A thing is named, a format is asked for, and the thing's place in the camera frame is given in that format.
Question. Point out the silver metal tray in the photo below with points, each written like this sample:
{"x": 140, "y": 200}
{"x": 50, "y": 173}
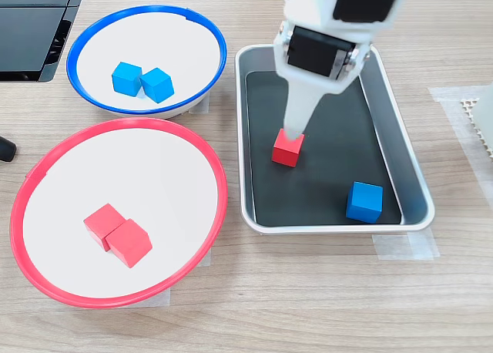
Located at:
{"x": 408, "y": 183}

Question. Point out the black flat electronic device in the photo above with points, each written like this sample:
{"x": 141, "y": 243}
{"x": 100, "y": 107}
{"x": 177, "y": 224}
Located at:
{"x": 27, "y": 41}

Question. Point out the blue wooden cube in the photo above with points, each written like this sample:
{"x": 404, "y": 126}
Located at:
{"x": 156, "y": 85}
{"x": 364, "y": 202}
{"x": 125, "y": 77}

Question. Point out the white dish red rim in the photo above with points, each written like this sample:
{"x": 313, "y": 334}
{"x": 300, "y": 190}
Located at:
{"x": 154, "y": 168}

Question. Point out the black tray liner mat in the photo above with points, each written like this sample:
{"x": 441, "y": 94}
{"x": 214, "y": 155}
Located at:
{"x": 331, "y": 168}

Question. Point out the translucent tape strip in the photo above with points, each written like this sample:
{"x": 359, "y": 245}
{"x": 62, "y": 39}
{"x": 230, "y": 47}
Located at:
{"x": 448, "y": 98}
{"x": 206, "y": 258}
{"x": 159, "y": 298}
{"x": 400, "y": 247}
{"x": 203, "y": 105}

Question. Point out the red wooden cube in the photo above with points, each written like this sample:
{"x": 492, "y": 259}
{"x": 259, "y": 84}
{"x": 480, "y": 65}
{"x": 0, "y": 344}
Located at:
{"x": 129, "y": 243}
{"x": 285, "y": 152}
{"x": 102, "y": 222}

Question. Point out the white perforated base plate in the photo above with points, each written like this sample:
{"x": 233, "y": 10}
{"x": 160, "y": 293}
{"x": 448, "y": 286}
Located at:
{"x": 469, "y": 107}

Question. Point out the white dish blue rim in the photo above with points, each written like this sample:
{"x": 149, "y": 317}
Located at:
{"x": 185, "y": 41}

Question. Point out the black cylindrical object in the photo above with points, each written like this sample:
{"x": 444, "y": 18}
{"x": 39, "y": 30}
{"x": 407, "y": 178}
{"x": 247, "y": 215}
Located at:
{"x": 5, "y": 149}

